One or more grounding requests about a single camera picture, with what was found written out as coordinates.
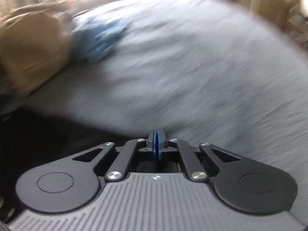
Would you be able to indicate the beige jacket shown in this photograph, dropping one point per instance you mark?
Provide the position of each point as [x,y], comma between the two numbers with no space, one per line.
[33,50]

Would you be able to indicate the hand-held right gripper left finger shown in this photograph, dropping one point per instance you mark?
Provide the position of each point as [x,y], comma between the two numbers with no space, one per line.
[151,144]

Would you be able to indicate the light blue cloth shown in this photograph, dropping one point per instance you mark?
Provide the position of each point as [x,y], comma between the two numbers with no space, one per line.
[98,38]

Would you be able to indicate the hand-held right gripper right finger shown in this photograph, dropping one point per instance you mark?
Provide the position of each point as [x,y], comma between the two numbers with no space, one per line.
[163,144]

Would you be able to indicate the black t-shirt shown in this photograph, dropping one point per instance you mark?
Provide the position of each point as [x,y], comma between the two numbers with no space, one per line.
[36,137]

